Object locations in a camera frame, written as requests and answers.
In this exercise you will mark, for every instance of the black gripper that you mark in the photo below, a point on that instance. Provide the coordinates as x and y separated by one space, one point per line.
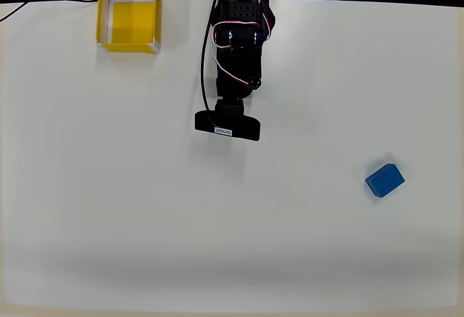
232 91

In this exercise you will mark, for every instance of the blue block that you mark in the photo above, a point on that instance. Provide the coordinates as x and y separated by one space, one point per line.
384 181

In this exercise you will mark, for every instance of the yellow open box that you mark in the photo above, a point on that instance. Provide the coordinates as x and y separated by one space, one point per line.
134 19

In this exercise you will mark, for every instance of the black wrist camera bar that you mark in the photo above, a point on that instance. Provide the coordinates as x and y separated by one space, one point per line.
246 128

